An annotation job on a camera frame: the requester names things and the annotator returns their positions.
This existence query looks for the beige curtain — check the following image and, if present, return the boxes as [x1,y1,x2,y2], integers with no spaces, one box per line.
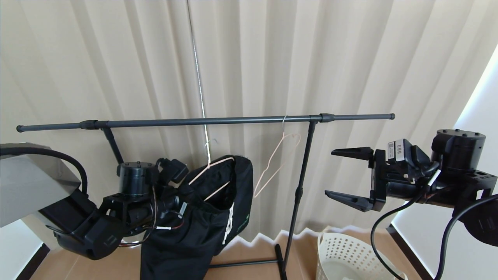
[0,0,498,249]

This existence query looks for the white laundry basket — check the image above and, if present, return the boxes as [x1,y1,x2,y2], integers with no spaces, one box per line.
[316,232,408,280]

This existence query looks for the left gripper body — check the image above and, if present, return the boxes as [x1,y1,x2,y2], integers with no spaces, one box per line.
[163,194,190,223]

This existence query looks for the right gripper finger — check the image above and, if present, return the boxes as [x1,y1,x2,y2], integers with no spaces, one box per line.
[331,146,375,161]
[324,189,374,213]

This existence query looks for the pink clothes hanger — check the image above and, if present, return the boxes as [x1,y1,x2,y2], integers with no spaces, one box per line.
[253,115,302,199]
[189,140,236,202]

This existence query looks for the black cable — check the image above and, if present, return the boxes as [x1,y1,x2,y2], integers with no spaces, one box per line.
[370,192,498,280]
[0,147,88,195]

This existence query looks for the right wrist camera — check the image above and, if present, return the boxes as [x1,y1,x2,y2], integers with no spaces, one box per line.
[386,139,440,180]

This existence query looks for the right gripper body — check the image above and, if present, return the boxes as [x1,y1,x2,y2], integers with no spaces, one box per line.
[368,149,429,213]

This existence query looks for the black clothes rack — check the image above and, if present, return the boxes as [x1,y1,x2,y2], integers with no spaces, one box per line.
[16,113,395,280]

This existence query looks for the black shorts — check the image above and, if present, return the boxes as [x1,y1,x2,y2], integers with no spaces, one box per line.
[140,156,254,280]

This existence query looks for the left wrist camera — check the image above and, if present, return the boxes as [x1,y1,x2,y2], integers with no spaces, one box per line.
[157,157,189,184]

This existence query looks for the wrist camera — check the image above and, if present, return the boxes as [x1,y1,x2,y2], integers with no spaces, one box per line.
[157,157,189,184]
[386,139,440,180]

